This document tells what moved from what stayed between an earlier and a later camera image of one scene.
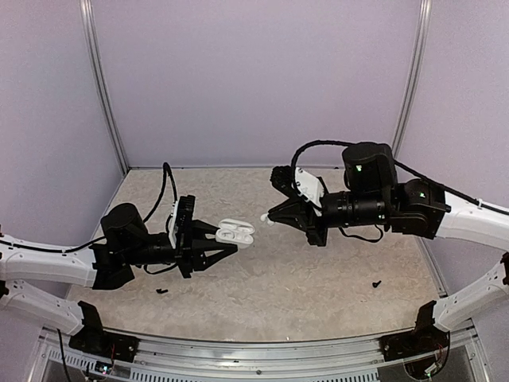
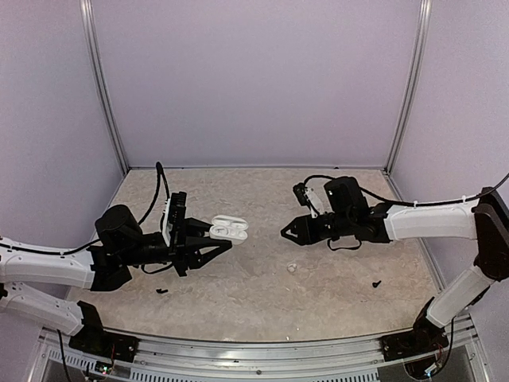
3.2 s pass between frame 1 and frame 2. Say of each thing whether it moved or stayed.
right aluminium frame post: stayed
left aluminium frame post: stayed
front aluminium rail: stayed
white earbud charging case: moved
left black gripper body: stayed
